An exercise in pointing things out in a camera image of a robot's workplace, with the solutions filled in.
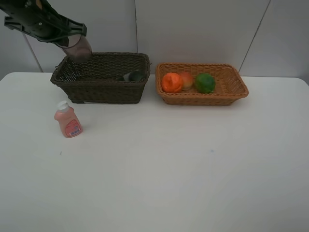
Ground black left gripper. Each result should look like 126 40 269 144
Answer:
4 11 87 47

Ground translucent purple plastic cup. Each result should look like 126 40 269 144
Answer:
59 34 92 63

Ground pink bottle white cap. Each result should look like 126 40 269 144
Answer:
54 101 83 138

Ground orange tangerine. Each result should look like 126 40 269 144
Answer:
161 72 183 93

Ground red yellow peach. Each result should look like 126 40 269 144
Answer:
179 72 194 90

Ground green lime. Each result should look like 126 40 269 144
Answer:
195 73 216 94

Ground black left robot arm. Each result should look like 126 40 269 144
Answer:
0 0 87 48

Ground dark brown wicker basket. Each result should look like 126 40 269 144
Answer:
50 52 150 104

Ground grey green object in basket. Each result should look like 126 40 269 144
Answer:
122 70 145 82

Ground light orange wicker basket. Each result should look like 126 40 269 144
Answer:
155 62 249 106

